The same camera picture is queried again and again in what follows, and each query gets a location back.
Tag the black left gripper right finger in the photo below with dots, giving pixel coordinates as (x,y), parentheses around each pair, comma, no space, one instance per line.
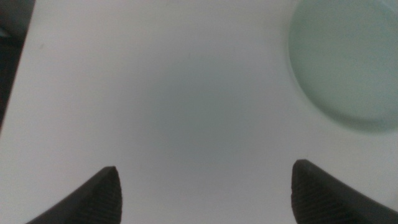
(323,199)

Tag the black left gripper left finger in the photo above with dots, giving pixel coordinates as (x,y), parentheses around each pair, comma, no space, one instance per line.
(99,199)

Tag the pale green shallow bowl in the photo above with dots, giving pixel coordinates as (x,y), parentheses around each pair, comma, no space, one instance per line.
(345,62)

